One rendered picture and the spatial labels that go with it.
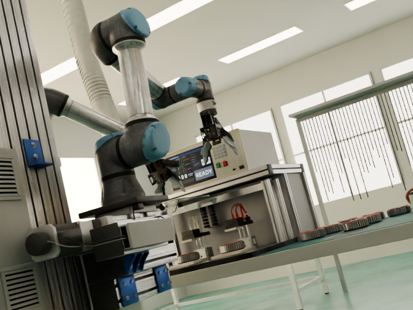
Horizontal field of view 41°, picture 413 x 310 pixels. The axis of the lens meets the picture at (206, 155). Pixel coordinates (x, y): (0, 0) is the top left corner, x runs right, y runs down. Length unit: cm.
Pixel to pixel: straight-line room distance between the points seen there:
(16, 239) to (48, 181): 30
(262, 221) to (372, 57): 650
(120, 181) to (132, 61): 40
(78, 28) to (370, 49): 561
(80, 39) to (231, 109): 577
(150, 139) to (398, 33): 742
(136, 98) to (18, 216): 55
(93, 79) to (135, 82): 228
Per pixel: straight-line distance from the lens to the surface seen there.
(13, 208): 158
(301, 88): 925
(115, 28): 195
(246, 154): 260
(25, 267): 156
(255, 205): 270
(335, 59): 912
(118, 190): 183
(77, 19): 435
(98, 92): 408
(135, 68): 188
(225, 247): 244
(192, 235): 264
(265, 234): 269
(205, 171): 268
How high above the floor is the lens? 85
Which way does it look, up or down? 9 degrees up
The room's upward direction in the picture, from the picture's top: 14 degrees counter-clockwise
